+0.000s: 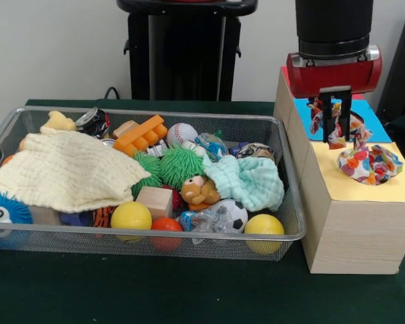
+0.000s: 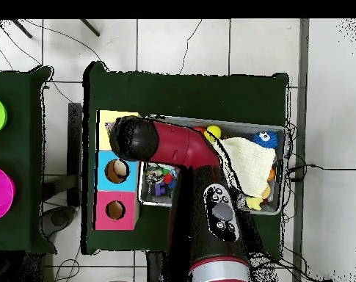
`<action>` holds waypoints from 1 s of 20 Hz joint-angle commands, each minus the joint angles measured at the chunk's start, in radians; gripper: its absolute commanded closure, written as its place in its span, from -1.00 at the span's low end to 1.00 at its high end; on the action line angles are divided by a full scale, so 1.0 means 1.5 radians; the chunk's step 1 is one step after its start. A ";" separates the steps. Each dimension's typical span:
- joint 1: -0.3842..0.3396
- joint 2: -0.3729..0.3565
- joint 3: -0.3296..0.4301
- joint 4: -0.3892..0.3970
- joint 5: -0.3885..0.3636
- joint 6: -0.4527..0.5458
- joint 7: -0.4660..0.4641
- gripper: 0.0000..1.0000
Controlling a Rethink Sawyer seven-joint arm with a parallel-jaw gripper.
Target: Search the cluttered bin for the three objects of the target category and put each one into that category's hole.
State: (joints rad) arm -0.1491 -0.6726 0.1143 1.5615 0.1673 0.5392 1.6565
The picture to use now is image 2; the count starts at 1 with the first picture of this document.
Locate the cream waffle cloth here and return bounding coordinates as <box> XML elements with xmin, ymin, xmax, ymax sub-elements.
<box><xmin>212</xmin><ymin>137</ymin><xmax>277</xmax><ymax>198</ymax></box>

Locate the wooden box with three holes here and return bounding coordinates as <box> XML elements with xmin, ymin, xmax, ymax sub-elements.
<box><xmin>93</xmin><ymin>109</ymin><xmax>144</xmax><ymax>231</ymax></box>

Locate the shallow mesh bin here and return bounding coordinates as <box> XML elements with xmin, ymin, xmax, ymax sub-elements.
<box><xmin>137</xmin><ymin>115</ymin><xmax>288</xmax><ymax>216</ymax></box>

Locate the yellow ball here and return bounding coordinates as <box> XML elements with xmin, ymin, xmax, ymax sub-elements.
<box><xmin>203</xmin><ymin>125</ymin><xmax>222</xmax><ymax>144</ymax></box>

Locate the dark green tablecloth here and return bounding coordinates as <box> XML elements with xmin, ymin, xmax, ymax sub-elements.
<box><xmin>81</xmin><ymin>60</ymin><xmax>290</xmax><ymax>256</ymax></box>
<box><xmin>0</xmin><ymin>65</ymin><xmax>57</xmax><ymax>255</ymax></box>

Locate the blue spiky toy with eyes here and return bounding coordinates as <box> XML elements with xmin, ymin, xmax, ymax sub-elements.
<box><xmin>251</xmin><ymin>129</ymin><xmax>279</xmax><ymax>151</ymax></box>

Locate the black tripod leg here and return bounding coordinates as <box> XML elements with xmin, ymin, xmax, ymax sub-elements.
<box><xmin>79</xmin><ymin>19</ymin><xmax>101</xmax><ymax>37</ymax></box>
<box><xmin>11</xmin><ymin>19</ymin><xmax>33</xmax><ymax>39</ymax></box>

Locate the pink bowl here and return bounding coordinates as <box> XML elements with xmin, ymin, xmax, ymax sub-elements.
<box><xmin>0</xmin><ymin>164</ymin><xmax>16</xmax><ymax>223</ymax></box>

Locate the thin black cable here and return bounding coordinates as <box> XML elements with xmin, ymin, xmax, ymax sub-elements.
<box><xmin>178</xmin><ymin>19</ymin><xmax>203</xmax><ymax>75</ymax></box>

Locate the black cable with plug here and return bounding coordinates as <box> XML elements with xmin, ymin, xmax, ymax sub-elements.
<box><xmin>286</xmin><ymin>163</ymin><xmax>356</xmax><ymax>181</ymax></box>

